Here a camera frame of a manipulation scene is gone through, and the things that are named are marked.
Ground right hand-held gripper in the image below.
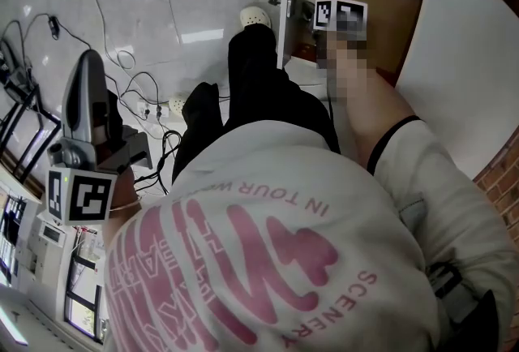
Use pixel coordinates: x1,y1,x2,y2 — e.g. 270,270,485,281
302,0,368,41

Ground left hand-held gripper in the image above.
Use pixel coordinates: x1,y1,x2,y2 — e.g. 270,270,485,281
46,49,153,225

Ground person's right forearm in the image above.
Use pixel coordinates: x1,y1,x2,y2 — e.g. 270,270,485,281
315,32,422,175

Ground person's left forearm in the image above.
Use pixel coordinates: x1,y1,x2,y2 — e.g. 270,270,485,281
103,170,143,238

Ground black shoulder bag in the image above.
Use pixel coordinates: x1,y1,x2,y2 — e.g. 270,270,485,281
427,260,500,352

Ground black metal stand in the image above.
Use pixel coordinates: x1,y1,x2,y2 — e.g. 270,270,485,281
0,84,62,185

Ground white power strip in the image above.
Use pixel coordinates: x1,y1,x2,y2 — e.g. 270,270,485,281
135,98,171,121

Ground black handheld device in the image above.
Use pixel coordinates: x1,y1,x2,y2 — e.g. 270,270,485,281
0,40,33,88

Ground white perforated clog shoe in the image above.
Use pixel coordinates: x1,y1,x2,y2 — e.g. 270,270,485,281
238,5,272,32
168,94,190,117

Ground person's black trousers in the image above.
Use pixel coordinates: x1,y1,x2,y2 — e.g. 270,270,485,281
172,24,341,183

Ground white box with screen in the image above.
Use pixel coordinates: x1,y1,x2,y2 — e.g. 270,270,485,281
37,221,66,249

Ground white storage shelf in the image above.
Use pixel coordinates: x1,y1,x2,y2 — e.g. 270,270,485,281
0,170,110,347

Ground white shirt with pink print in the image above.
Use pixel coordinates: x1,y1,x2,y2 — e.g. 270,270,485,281
103,117,519,352

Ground black cable bundle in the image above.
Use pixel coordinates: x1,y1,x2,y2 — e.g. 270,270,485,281
103,70,183,197

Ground thin pink string bracelet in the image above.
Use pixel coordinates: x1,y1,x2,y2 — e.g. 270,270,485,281
108,198,144,214

